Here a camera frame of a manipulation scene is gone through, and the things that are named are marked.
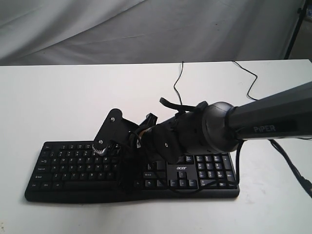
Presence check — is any grey backdrop cloth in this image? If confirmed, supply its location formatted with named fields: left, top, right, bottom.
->
left=0, top=0, right=304, bottom=65

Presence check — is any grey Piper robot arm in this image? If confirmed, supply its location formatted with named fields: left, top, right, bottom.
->
left=138, top=83, right=312, bottom=164

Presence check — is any black USB cable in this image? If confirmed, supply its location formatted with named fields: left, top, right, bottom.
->
left=233, top=60, right=312, bottom=195

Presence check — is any black keyboard cable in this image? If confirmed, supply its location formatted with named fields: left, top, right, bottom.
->
left=173, top=60, right=188, bottom=105

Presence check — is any black acer keyboard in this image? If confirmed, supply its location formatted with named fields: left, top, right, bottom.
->
left=24, top=141, right=240, bottom=204

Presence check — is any black tripod stand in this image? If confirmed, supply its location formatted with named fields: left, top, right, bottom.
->
left=284, top=0, right=309, bottom=59

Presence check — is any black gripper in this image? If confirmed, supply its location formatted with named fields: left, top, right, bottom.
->
left=137, top=113, right=205, bottom=164

